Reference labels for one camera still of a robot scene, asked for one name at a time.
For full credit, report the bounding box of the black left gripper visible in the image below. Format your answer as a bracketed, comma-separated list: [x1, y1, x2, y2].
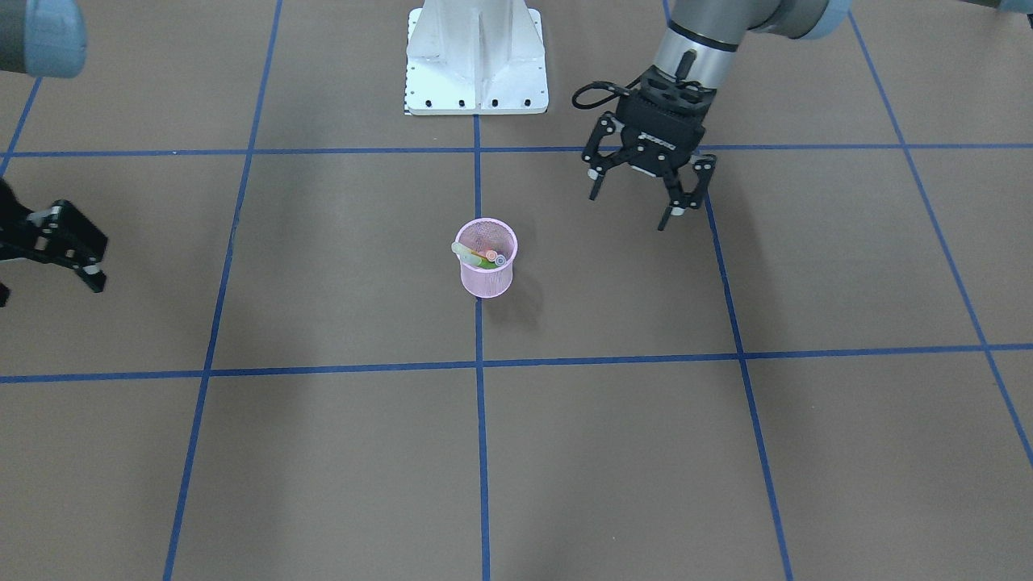
[582, 69, 718, 232]

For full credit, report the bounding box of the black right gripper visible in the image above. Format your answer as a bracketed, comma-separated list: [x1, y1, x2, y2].
[0, 178, 108, 307]

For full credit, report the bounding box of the green highlighter pen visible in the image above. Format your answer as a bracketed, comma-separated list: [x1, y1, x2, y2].
[451, 242, 498, 270]

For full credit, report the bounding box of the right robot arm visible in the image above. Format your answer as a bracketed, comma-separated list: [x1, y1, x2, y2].
[1, 1, 108, 293]

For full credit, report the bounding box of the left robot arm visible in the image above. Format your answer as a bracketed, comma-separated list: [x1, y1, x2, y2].
[571, 1, 851, 230]

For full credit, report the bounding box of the pink mesh pen holder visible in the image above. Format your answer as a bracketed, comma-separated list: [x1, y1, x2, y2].
[451, 218, 519, 300]

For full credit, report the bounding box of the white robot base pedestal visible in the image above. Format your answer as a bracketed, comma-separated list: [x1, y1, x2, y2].
[404, 1, 550, 115]

